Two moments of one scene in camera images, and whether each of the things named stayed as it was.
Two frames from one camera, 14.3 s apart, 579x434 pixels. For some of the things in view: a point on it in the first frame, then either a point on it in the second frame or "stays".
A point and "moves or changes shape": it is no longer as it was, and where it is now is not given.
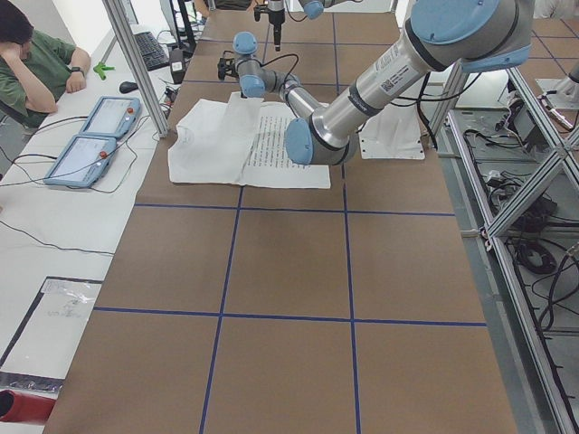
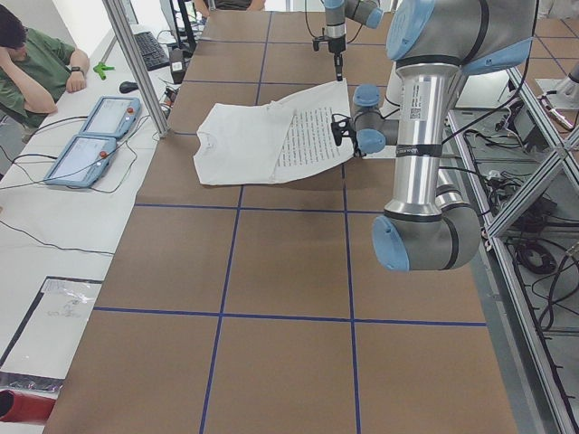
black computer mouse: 127,87 stays
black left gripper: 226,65 → 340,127
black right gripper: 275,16 → 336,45
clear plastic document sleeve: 43,345 stays
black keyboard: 152,53 stays
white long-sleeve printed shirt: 239,140 moves or changes shape
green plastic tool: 100,68 stays
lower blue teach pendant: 82,162 stays
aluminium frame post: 119,18 stays
